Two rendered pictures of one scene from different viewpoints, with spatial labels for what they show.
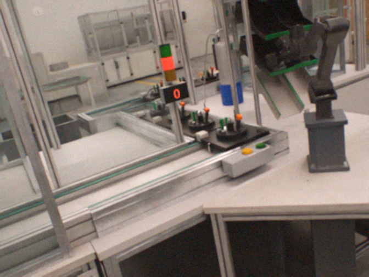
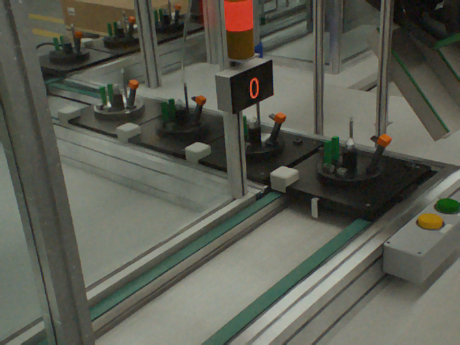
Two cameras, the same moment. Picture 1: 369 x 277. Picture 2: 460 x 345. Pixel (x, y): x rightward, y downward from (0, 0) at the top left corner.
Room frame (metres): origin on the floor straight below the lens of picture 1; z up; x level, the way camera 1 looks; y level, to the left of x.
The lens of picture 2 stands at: (0.47, 0.47, 1.59)
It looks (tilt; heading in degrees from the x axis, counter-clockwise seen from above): 26 degrees down; 339
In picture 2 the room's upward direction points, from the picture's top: 5 degrees counter-clockwise
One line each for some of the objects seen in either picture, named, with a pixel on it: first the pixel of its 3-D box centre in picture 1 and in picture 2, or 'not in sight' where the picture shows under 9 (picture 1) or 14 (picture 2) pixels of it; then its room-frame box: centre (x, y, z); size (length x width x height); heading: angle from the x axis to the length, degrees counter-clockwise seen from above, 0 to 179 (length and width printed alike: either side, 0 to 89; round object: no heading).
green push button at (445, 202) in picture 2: (260, 146); (448, 207); (1.35, -0.30, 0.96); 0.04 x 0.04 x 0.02
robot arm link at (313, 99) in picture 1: (321, 93); not in sight; (1.29, -0.53, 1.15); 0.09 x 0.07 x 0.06; 91
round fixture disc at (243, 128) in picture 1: (231, 132); (349, 169); (1.55, -0.21, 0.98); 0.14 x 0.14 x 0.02
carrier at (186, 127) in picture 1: (200, 117); (254, 131); (1.78, -0.10, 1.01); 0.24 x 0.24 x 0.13; 26
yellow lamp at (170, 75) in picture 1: (169, 75); (240, 42); (1.57, 0.01, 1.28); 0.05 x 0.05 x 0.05
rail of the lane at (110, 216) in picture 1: (201, 175); (342, 282); (1.29, -0.04, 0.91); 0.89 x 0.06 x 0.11; 116
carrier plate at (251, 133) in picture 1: (231, 136); (349, 177); (1.55, -0.21, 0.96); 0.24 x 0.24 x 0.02; 26
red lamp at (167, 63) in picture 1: (167, 63); (238, 14); (1.57, 0.01, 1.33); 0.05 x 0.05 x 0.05
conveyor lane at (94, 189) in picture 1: (174, 167); (253, 257); (1.44, 0.06, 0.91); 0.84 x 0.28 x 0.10; 116
